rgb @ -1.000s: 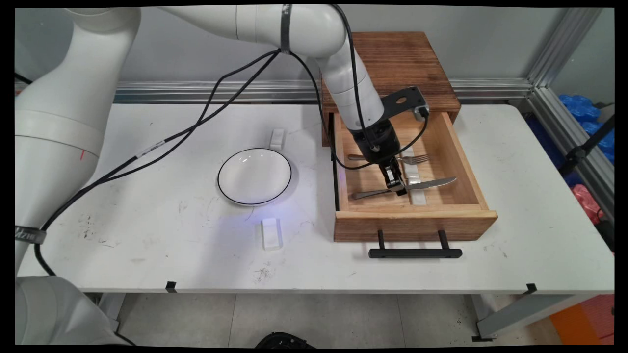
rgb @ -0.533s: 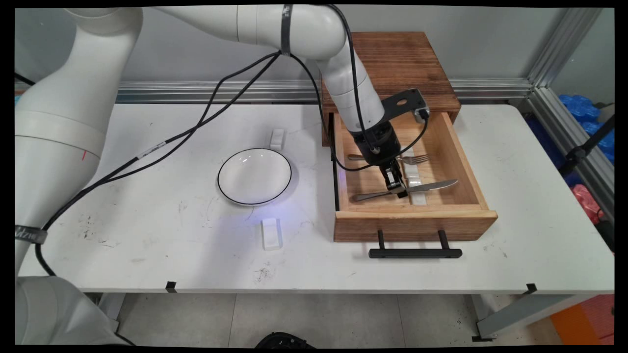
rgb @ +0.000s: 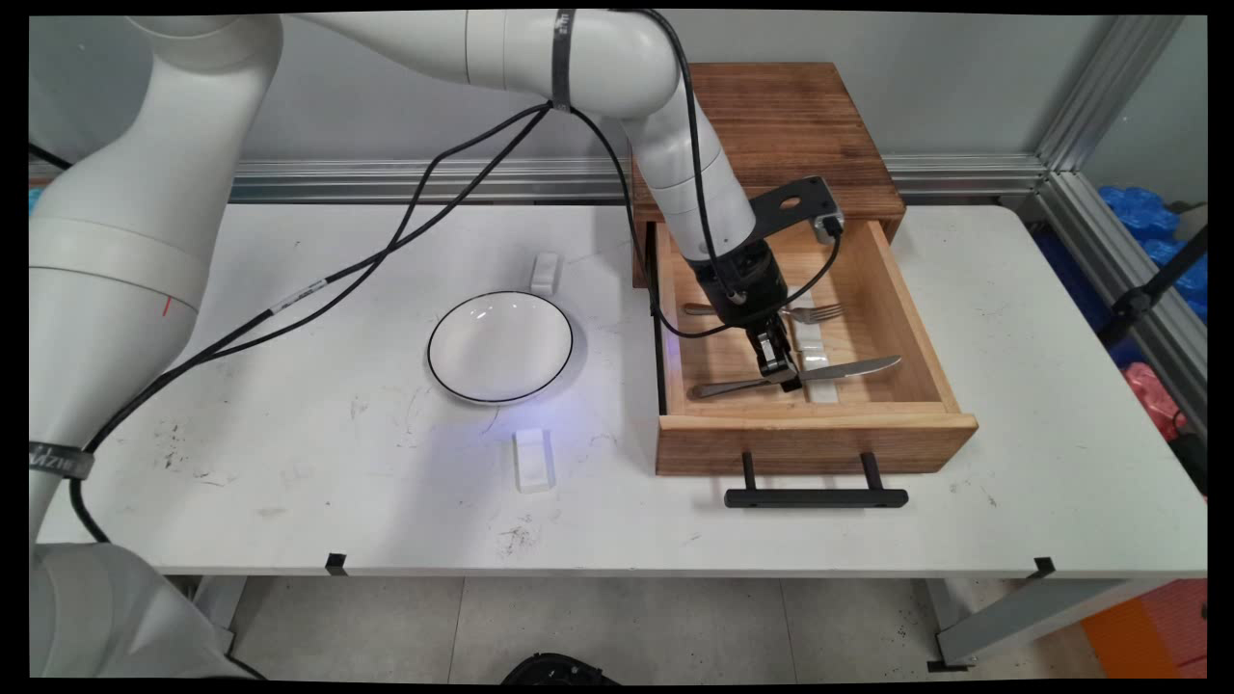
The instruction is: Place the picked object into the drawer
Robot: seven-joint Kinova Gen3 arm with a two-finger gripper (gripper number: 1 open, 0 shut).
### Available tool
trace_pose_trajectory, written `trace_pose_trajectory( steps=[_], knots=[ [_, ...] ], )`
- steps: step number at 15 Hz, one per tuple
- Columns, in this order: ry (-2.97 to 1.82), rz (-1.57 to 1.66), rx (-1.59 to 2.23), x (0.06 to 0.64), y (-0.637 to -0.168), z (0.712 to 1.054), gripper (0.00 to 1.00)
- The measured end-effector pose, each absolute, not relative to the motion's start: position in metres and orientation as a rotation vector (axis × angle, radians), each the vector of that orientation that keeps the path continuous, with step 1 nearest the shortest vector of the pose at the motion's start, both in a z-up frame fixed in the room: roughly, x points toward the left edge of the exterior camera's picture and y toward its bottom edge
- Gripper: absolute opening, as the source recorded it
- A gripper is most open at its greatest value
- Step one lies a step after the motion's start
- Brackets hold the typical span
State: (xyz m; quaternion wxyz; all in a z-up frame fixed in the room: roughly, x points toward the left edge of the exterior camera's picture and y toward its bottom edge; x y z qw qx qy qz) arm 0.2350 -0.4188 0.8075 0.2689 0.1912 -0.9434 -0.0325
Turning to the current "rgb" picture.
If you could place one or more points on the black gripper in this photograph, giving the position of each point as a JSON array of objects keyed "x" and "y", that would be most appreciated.
[{"x": 742, "y": 284}]

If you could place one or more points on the steel table knife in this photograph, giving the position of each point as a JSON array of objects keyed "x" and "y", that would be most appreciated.
[{"x": 858, "y": 367}]

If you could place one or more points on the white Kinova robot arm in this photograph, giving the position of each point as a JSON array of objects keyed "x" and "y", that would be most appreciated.
[{"x": 125, "y": 241}]

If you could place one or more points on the white cutlery rest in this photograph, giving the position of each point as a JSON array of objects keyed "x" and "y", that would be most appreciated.
[
  {"x": 533, "y": 461},
  {"x": 545, "y": 274},
  {"x": 821, "y": 387}
]

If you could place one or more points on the steel fork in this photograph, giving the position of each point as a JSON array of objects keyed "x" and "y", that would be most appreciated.
[{"x": 819, "y": 313}]

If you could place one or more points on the light wooden drawer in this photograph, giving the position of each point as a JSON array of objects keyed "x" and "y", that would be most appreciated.
[{"x": 819, "y": 443}]

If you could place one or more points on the white plate with black rim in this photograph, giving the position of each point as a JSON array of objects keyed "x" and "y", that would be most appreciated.
[{"x": 499, "y": 347}]

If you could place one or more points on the black table edge clip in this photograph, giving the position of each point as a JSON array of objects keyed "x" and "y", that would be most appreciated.
[
  {"x": 335, "y": 565},
  {"x": 1044, "y": 568}
]

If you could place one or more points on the grey table leg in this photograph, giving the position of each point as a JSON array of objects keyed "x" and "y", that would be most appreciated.
[
  {"x": 1032, "y": 617},
  {"x": 220, "y": 607}
]

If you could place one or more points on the red plastic bag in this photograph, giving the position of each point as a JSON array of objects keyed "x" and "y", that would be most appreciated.
[{"x": 1152, "y": 395}]

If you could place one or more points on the black object on floor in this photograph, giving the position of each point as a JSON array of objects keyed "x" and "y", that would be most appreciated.
[{"x": 554, "y": 672}]

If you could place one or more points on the black stand pole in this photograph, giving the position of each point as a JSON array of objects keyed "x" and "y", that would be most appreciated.
[{"x": 1162, "y": 281}]

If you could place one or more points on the blue plastic bag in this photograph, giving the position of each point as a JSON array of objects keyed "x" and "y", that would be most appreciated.
[{"x": 1142, "y": 212}]

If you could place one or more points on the orange box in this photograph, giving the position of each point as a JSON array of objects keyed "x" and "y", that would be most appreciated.
[{"x": 1147, "y": 636}]

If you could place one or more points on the black drawer slide rail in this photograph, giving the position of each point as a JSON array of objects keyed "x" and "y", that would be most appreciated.
[{"x": 658, "y": 376}]

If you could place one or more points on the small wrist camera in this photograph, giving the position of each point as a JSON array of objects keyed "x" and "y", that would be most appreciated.
[{"x": 829, "y": 227}]

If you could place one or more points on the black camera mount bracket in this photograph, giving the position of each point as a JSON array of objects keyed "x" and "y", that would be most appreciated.
[{"x": 795, "y": 202}]

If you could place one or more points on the aluminium side frame rail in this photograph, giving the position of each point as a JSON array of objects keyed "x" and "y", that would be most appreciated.
[{"x": 1128, "y": 270}]

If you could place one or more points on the aluminium back frame rail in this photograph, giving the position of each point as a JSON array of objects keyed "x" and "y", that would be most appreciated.
[{"x": 434, "y": 180}]

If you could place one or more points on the aluminium frame post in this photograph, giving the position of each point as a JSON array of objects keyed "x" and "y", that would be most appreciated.
[{"x": 1109, "y": 92}]

